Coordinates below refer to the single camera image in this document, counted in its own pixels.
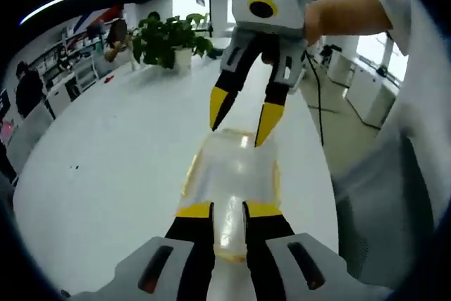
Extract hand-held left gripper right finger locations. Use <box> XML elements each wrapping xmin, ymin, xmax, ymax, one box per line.
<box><xmin>242</xmin><ymin>200</ymin><xmax>393</xmax><ymax>301</ymax></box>

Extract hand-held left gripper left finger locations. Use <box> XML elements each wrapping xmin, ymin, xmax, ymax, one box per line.
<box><xmin>69</xmin><ymin>201</ymin><xmax>216</xmax><ymax>301</ymax></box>

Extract clear plastic bag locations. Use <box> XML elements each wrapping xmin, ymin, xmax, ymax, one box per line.
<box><xmin>174</xmin><ymin>127</ymin><xmax>283</xmax><ymax>264</ymax></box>

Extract photo light on stand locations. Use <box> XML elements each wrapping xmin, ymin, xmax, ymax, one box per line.
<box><xmin>192</xmin><ymin>0</ymin><xmax>215</xmax><ymax>38</ymax></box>

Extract green potted plant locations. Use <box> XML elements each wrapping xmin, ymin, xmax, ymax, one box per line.
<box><xmin>131</xmin><ymin>13</ymin><xmax>215</xmax><ymax>70</ymax></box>

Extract white cabinet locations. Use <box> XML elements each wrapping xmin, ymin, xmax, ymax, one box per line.
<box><xmin>326</xmin><ymin>50</ymin><xmax>401</xmax><ymax>128</ymax></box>

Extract white storage shelves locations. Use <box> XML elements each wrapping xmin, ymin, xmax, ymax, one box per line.
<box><xmin>27</xmin><ymin>28</ymin><xmax>107</xmax><ymax>94</ymax></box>

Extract black cable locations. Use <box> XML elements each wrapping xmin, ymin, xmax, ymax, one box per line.
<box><xmin>303</xmin><ymin>49</ymin><xmax>383</xmax><ymax>147</ymax></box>

